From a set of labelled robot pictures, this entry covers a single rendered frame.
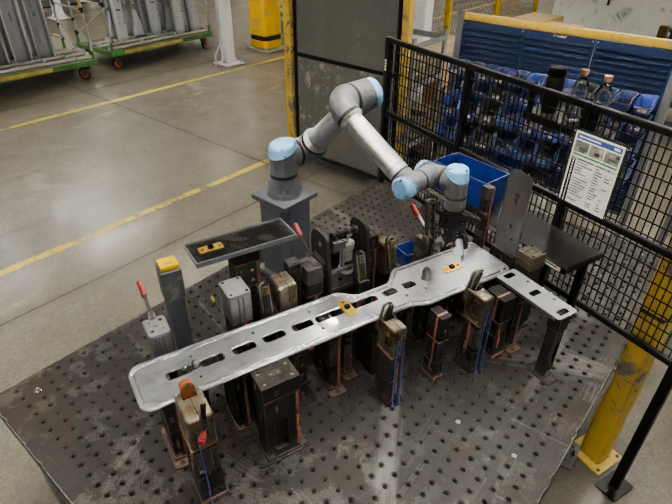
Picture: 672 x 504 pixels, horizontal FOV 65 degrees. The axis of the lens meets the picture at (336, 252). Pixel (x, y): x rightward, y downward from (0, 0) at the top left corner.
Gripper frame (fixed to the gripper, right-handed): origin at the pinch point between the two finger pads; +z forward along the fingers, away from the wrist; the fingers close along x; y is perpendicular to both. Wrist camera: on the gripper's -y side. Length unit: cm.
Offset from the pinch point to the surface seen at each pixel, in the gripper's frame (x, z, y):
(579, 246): 17, 8, -50
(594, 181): 12, -17, -56
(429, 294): 8.5, 6.0, 18.0
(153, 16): -812, 61, -91
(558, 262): 20.5, 6.5, -33.7
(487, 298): 24.1, 2.2, 6.3
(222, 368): 5, 1, 93
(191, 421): 24, -6, 107
